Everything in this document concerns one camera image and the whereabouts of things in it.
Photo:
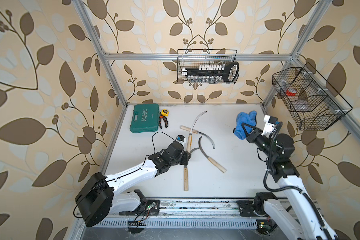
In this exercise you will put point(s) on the yellow tape measure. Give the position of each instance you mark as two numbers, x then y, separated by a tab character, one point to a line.
165	113

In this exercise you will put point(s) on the blue grey microfiber rag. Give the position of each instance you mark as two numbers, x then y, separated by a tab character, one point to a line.
245	123

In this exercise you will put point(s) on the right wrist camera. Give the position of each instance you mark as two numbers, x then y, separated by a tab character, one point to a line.
270	125

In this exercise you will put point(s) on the green plastic tool case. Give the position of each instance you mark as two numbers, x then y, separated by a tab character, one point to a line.
145	118

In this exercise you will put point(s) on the black wire basket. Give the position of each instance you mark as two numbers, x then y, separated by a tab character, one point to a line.
195	57
318	104

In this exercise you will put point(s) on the right black wire basket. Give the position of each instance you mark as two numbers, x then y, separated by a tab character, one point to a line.
318	104

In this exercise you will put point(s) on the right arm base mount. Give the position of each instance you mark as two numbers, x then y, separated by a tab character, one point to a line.
255	207

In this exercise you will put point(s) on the rear black wire basket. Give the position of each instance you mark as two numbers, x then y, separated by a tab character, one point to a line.
195	57

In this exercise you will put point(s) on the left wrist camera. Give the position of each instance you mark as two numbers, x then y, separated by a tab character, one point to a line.
180	139

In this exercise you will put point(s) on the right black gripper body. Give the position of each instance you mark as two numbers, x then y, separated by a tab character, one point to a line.
263	142

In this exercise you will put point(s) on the red handled pliers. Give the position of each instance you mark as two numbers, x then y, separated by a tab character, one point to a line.
163	119

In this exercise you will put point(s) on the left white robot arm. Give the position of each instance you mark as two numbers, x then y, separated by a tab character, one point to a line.
102	195

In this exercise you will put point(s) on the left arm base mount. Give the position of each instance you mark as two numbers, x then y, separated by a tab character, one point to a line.
142	204

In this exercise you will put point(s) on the sickle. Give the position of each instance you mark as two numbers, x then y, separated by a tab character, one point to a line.
186	175
200	133
210	159
190	137

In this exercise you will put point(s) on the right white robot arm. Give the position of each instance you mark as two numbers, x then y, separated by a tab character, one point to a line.
286	199

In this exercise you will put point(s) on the red item in basket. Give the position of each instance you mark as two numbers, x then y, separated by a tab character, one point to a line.
291	92

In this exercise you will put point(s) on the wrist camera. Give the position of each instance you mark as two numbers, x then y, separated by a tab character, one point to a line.
180	139
270	125

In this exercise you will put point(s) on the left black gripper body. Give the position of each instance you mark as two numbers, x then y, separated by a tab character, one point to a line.
182	159

